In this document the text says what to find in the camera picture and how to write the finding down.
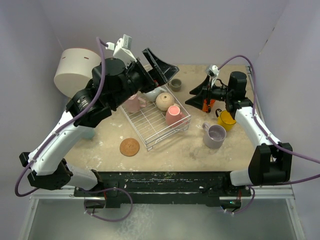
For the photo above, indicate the yellow cup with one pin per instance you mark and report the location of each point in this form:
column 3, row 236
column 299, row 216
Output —
column 225, row 119

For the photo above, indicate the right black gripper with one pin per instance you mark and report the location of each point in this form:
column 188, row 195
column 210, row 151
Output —
column 197, row 101

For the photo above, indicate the round woven cork coaster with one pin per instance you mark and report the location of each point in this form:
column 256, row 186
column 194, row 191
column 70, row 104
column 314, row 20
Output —
column 129, row 147

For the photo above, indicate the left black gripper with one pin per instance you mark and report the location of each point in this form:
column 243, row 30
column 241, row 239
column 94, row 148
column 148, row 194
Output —
column 157, row 76

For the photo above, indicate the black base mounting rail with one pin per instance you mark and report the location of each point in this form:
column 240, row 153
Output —
column 209, row 188

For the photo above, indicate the beige round mug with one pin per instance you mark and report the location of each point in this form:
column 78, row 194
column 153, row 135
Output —
column 164, row 101

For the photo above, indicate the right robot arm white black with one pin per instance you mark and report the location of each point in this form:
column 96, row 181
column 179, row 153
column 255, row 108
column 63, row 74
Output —
column 271, row 161

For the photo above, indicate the white wire dish rack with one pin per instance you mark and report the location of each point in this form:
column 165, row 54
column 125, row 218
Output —
column 149, row 122

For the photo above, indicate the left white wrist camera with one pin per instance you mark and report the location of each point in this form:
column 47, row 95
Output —
column 122, row 49

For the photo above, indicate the light blue mug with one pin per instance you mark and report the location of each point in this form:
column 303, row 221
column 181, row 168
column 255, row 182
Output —
column 88, row 133

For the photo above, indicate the olive green small cup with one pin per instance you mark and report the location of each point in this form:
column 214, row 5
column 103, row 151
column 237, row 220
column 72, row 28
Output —
column 175, row 84

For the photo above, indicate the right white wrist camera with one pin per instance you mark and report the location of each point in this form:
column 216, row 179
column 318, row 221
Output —
column 213, row 72

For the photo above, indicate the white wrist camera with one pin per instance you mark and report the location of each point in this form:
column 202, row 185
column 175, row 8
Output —
column 122, row 49
column 213, row 72

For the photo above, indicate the large white cylindrical container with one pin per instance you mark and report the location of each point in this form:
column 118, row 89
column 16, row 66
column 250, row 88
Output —
column 75, row 70

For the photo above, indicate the lilac mug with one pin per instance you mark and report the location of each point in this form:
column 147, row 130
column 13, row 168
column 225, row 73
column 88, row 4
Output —
column 214, row 135

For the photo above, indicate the aluminium frame rail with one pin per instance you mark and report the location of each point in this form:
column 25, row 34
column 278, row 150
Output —
column 266, row 104

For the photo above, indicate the light pink mug white inside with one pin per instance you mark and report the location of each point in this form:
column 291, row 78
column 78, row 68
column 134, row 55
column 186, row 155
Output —
column 134, row 104

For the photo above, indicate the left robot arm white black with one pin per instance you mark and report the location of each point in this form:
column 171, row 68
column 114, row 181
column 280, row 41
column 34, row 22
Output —
column 113, row 82

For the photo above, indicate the pale grey white mug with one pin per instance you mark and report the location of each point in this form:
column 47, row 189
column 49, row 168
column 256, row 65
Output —
column 152, row 95

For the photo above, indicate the coral pink mug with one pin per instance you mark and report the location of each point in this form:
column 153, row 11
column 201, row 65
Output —
column 174, row 117

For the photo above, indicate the orange cup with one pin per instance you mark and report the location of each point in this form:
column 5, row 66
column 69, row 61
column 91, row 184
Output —
column 208, row 105

